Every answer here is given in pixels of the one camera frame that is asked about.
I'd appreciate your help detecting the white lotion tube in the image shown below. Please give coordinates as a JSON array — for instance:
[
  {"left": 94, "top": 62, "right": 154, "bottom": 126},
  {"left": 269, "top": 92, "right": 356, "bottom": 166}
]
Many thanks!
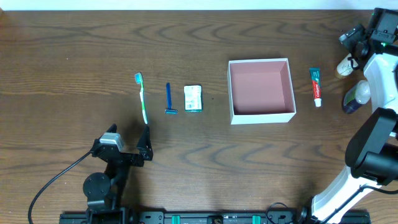
[{"left": 335, "top": 54, "right": 358, "bottom": 79}]

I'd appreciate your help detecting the blue disposable razor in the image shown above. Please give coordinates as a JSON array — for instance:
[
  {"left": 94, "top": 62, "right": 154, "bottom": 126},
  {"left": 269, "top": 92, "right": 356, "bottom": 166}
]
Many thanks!
[{"left": 165, "top": 83, "right": 178, "bottom": 114}]

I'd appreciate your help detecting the red green toothpaste tube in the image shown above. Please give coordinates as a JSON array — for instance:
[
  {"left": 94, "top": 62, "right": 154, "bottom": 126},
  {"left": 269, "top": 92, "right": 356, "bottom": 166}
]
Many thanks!
[{"left": 309, "top": 67, "right": 322, "bottom": 108}]

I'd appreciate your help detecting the clear pump bottle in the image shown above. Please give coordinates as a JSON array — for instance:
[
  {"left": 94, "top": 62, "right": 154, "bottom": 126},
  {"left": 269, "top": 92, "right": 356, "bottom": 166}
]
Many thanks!
[{"left": 342, "top": 80, "right": 371, "bottom": 114}]

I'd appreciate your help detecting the green white soap box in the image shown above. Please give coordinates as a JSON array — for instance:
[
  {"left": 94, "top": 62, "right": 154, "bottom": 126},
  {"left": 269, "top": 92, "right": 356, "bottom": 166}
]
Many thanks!
[{"left": 183, "top": 85, "right": 203, "bottom": 112}]

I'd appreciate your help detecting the white box pink interior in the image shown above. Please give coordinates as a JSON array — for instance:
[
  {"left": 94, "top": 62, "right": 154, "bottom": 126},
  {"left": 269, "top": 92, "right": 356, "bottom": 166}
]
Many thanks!
[{"left": 227, "top": 58, "right": 296, "bottom": 124}]

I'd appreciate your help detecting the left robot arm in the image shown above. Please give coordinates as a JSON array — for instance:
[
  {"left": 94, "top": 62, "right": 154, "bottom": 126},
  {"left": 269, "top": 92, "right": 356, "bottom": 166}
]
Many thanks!
[{"left": 83, "top": 124, "right": 154, "bottom": 223}]

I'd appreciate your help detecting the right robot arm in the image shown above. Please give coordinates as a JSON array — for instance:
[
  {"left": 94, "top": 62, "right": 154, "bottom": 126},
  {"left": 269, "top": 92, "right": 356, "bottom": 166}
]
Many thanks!
[{"left": 293, "top": 7, "right": 397, "bottom": 223}]

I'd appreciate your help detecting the green white toothbrush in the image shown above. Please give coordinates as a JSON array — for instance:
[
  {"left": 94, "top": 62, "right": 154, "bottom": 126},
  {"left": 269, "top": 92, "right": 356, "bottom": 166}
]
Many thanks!
[{"left": 134, "top": 72, "right": 148, "bottom": 124}]

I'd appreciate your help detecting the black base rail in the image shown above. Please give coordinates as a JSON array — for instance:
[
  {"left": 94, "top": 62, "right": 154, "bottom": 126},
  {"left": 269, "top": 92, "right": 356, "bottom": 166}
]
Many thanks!
[{"left": 58, "top": 210, "right": 373, "bottom": 224}]

